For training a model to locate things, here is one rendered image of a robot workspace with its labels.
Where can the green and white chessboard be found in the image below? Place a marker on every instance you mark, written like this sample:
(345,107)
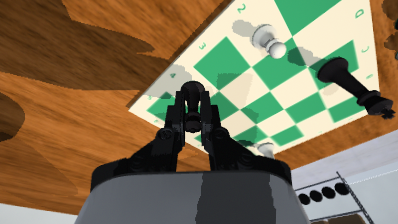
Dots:
(261,99)

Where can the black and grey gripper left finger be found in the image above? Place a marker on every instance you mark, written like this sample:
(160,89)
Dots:
(159,155)

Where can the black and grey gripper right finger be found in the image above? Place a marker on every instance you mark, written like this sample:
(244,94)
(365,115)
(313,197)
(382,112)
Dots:
(227,154)

